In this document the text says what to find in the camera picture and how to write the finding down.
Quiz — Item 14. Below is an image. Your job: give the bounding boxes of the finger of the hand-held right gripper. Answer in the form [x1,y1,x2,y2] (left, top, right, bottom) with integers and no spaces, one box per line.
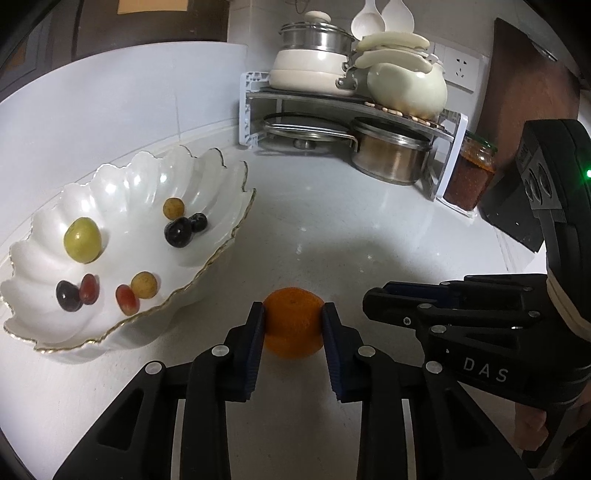
[383,274,548,300]
[362,286,550,352]

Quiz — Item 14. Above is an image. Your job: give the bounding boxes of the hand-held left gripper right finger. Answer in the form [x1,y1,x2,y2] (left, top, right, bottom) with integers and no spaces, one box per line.
[321,302,522,480]

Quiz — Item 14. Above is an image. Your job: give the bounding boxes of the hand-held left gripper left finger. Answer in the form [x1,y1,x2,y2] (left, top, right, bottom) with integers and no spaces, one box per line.
[53,302,266,480]

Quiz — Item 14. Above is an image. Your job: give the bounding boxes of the orange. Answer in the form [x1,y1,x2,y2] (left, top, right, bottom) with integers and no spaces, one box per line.
[262,287,325,360]

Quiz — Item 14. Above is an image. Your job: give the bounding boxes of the red grape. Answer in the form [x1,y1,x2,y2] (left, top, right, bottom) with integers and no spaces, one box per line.
[115,284,139,317]
[79,273,100,305]

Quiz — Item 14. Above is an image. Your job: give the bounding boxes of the dark round plum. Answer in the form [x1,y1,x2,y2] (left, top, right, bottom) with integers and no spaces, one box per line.
[165,217,194,248]

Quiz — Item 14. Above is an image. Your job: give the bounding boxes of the dark cleft plum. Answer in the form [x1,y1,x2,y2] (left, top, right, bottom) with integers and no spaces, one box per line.
[56,281,84,313]

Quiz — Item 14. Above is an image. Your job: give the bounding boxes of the white scalloped bowl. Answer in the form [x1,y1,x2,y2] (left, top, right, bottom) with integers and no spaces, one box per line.
[0,146,257,365]

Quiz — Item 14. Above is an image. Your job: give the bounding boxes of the green grape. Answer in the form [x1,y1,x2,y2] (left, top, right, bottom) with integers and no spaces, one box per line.
[63,218,102,264]

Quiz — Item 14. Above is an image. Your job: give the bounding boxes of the person's right hand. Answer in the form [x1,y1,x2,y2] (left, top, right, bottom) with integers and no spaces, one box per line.
[513,406,550,450]

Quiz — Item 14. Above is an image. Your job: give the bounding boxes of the jar of red sauce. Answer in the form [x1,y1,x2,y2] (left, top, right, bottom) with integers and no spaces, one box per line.
[443,130,498,210]

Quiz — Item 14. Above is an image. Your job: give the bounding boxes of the stainless steel pot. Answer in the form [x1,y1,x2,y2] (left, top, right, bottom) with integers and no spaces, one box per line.
[351,117,435,186]

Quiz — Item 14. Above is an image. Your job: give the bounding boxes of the wooden bead trivet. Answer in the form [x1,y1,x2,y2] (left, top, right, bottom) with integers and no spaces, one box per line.
[362,99,444,126]

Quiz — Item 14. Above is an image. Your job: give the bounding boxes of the metal pan lid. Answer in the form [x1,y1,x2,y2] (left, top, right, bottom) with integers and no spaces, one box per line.
[263,113,358,151]

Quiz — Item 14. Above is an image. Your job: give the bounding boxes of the cream ceramic pot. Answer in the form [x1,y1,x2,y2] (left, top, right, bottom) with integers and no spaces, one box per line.
[353,31,448,116]

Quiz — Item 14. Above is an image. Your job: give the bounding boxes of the white and grey shelf rack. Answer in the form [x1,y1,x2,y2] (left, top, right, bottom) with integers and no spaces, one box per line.
[239,71,469,202]

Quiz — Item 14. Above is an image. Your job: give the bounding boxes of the cream stacked pans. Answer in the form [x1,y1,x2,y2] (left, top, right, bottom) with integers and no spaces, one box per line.
[269,48,358,97]

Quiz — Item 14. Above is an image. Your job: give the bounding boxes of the large brown cutting board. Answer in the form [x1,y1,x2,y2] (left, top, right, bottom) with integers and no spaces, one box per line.
[478,17,583,171]

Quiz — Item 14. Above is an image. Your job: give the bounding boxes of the steel pot with glass lid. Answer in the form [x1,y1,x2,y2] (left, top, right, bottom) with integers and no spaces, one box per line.
[279,10,356,54]

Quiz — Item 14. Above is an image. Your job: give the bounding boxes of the white soup ladle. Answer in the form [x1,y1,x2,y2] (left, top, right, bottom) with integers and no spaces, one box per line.
[351,0,386,40]

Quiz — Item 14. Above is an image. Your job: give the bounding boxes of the white rice paddle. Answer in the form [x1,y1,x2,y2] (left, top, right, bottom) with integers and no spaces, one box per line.
[381,0,415,35]

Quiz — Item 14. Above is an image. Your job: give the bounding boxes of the white wall outlet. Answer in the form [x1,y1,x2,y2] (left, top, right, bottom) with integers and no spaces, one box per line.
[444,46,483,93]

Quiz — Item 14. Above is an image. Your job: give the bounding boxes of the brown wooden window frame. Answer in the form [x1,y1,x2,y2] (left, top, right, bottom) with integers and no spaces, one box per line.
[0,0,232,61]

